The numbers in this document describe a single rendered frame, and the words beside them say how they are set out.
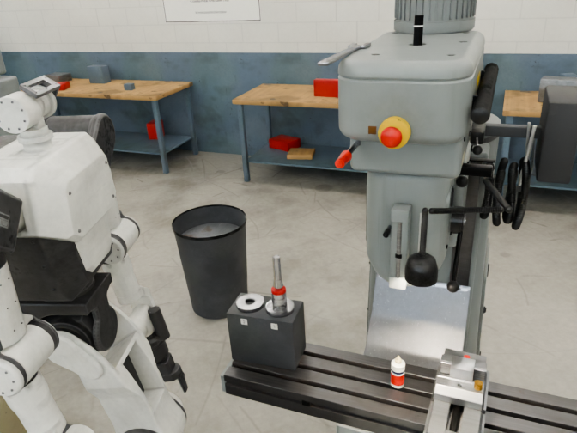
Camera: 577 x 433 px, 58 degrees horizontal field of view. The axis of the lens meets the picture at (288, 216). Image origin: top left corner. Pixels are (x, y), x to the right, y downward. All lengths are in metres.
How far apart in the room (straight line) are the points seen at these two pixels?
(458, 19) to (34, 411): 1.24
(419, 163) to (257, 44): 4.96
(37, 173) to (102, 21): 6.13
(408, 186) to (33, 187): 0.77
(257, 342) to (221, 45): 4.86
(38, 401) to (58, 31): 6.71
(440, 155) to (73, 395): 2.57
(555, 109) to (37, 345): 1.25
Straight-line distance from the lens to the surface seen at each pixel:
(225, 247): 3.21
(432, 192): 1.22
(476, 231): 1.77
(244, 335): 1.71
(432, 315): 1.88
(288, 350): 1.68
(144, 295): 1.50
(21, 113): 1.06
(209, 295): 3.40
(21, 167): 1.03
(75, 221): 1.06
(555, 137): 1.47
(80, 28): 7.35
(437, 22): 1.38
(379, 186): 1.24
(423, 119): 1.03
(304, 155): 5.43
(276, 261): 1.56
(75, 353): 1.25
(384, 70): 1.03
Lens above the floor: 2.06
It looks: 26 degrees down
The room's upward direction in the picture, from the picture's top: 3 degrees counter-clockwise
